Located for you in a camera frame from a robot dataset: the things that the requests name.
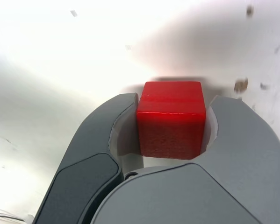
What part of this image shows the red cube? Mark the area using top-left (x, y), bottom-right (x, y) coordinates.
top-left (136, 81), bottom-right (206, 161)

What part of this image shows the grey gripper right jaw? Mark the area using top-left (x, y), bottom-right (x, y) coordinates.
top-left (90, 94), bottom-right (280, 224)

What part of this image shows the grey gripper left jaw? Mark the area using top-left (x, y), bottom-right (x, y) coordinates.
top-left (33, 92), bottom-right (145, 224)

